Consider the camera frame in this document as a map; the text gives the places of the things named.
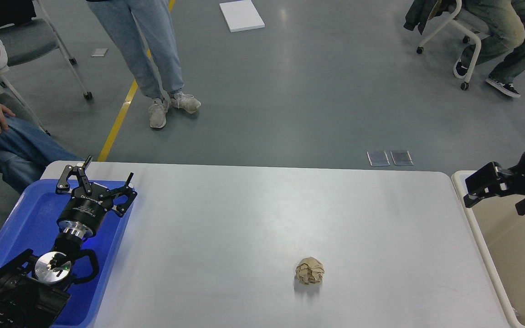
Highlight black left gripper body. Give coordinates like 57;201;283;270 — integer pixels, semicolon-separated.
57;183;123;238

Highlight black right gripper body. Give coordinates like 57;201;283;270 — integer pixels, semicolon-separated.
501;168;525;197

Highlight left floor metal plate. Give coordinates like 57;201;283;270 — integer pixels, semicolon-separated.
366;151;390;167

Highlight right floor metal plate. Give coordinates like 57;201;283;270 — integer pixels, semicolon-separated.
390;150;414;166

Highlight white chair with wheels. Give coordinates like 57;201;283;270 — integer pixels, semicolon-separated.
416;0;490;91

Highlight seated person blue jeans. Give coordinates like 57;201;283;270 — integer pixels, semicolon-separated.
0;11;84;194

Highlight brown paper ball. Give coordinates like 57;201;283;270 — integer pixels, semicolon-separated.
294;257;325;285

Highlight grey folding chair left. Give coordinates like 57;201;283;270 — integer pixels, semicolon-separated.
0;0;93;135

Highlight beige waste bin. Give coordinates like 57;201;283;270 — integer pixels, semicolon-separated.
464;195;525;328

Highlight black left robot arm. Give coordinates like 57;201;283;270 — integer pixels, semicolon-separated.
0;159;137;328

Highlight seated person olive trousers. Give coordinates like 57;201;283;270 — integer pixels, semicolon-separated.
404;0;525;98

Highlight person in light jeans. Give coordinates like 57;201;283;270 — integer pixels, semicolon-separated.
87;0;201;129

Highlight blue plastic tray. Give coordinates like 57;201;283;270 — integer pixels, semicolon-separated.
0;179;130;328

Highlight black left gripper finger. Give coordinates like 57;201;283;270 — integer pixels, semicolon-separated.
100;172;138;217
56;155;93;195

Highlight floor metal plate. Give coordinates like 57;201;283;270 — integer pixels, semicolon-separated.
366;151;390;167
390;150;414;166

